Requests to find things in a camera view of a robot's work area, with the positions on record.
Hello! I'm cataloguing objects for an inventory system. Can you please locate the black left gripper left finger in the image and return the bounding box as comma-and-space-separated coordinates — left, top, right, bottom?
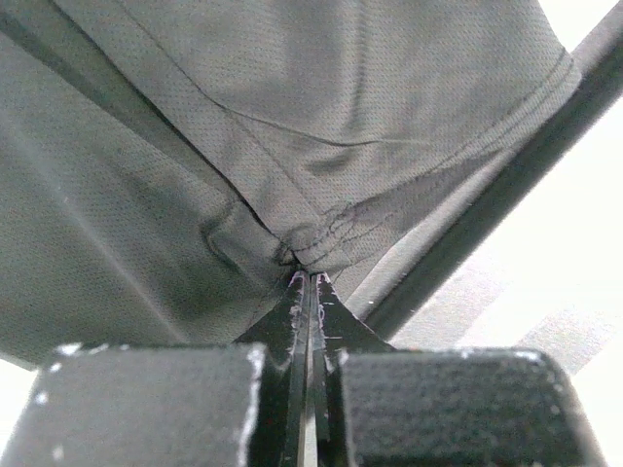
1, 272, 310, 466

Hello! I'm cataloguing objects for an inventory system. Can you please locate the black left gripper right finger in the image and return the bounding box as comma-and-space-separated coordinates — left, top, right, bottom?
311, 274, 605, 466

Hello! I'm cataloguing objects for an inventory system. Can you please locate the black t shirt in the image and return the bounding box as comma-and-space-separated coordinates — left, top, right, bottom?
1, 1, 581, 367

